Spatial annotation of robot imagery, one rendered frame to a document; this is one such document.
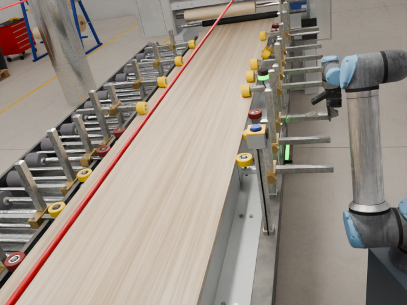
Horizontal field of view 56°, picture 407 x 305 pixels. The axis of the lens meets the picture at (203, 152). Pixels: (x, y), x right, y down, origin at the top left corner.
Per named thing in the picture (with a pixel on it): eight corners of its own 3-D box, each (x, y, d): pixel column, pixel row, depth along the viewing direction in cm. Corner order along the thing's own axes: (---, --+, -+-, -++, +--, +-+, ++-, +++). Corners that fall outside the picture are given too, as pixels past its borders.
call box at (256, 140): (268, 141, 151) (266, 123, 147) (266, 150, 145) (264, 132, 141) (250, 141, 153) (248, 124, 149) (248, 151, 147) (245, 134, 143)
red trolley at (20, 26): (39, 50, 936) (26, 16, 895) (22, 60, 873) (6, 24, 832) (23, 52, 947) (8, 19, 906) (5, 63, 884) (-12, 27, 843)
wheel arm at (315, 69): (324, 69, 260) (324, 65, 258) (324, 71, 257) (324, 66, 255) (250, 77, 274) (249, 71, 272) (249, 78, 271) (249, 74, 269)
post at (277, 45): (284, 108, 276) (280, 41, 252) (284, 109, 273) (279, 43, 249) (280, 108, 277) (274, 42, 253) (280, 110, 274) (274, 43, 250)
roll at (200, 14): (305, 3, 413) (304, -9, 406) (305, 6, 402) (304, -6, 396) (178, 21, 452) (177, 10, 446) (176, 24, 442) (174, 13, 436)
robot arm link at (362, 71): (400, 253, 144) (390, 48, 131) (350, 256, 147) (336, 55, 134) (387, 237, 159) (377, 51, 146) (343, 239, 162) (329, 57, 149)
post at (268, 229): (274, 227, 173) (264, 141, 150) (273, 235, 169) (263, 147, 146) (264, 227, 174) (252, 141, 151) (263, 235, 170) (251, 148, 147)
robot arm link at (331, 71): (350, 67, 188) (345, 59, 198) (326, 70, 190) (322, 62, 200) (350, 85, 192) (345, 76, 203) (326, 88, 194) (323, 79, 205)
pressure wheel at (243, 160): (247, 169, 199) (244, 149, 193) (257, 174, 193) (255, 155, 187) (235, 175, 196) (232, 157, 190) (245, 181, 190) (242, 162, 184)
